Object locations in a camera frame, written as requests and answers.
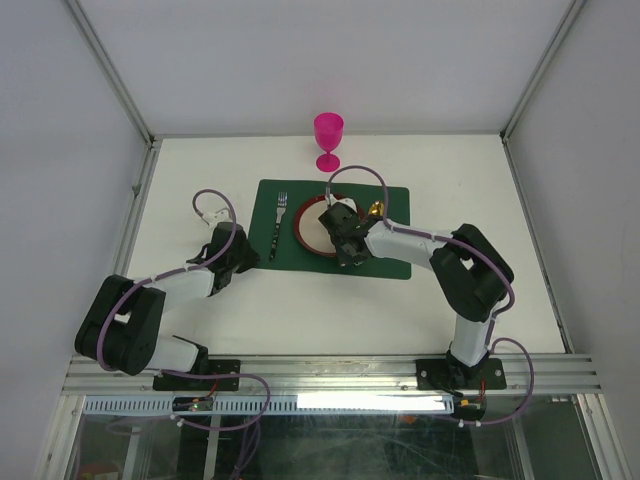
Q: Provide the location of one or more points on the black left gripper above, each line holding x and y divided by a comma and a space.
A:
253, 256

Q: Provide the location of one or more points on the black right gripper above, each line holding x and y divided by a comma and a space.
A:
345, 259

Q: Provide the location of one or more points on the red rimmed cream plate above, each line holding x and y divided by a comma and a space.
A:
308, 230

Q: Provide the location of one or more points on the green placemat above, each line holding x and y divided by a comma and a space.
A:
292, 254

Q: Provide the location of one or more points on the gold bowl spoon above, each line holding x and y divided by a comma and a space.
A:
376, 209

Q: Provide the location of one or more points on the silver fork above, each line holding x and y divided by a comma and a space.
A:
281, 208

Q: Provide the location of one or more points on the pink plastic goblet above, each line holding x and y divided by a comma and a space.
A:
328, 131

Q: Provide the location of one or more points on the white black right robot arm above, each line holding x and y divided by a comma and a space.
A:
474, 278

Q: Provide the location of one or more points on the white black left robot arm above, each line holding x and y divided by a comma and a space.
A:
122, 327

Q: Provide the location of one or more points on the aluminium left frame post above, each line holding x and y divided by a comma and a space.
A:
88, 32

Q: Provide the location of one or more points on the aluminium frame post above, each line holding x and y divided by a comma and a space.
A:
88, 32
561, 33

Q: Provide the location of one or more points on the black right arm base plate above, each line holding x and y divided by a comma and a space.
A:
449, 375

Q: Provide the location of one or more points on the white slotted cable duct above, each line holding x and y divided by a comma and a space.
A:
305, 403

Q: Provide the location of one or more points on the aluminium front rail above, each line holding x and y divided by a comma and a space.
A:
554, 374

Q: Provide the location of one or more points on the aluminium right frame post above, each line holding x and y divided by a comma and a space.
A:
561, 33

